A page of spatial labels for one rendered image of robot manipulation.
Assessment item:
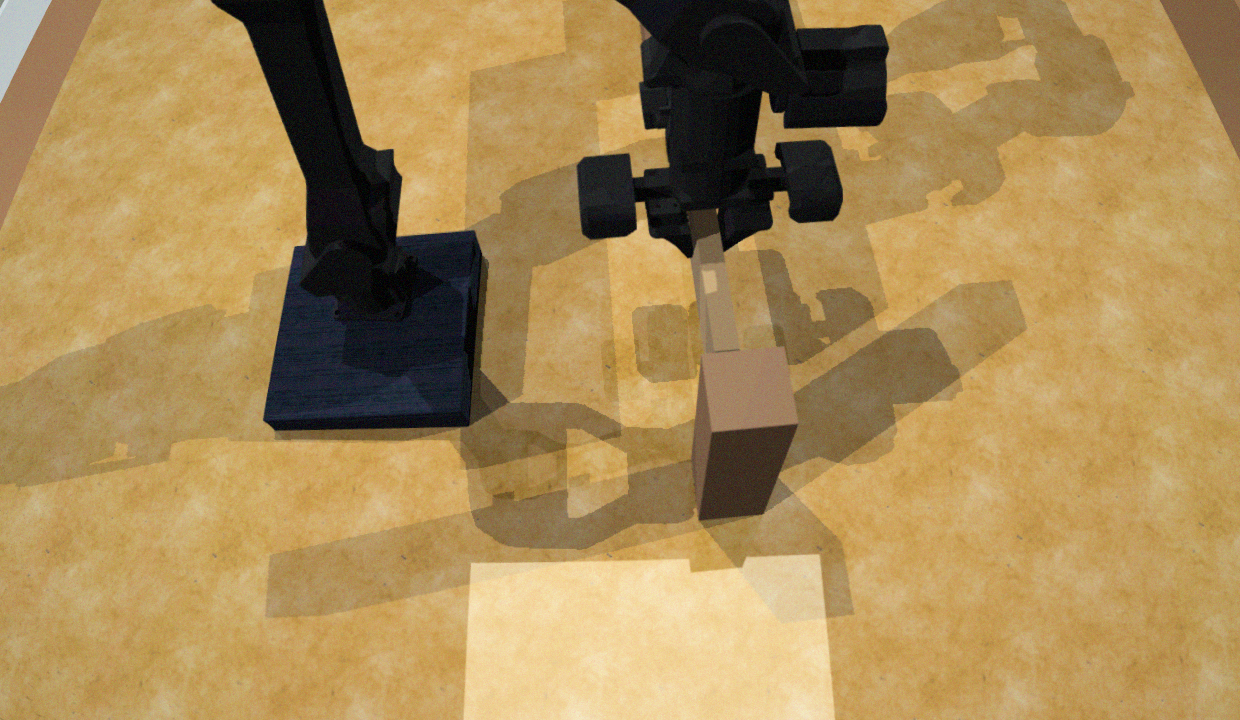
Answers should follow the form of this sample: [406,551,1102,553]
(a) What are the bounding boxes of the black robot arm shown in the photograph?
[211,0,890,322]

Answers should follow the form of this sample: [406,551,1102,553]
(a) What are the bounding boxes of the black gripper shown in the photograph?
[577,116,843,258]

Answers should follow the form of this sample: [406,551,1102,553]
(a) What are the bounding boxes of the brown wooden block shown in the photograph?
[691,346,799,520]

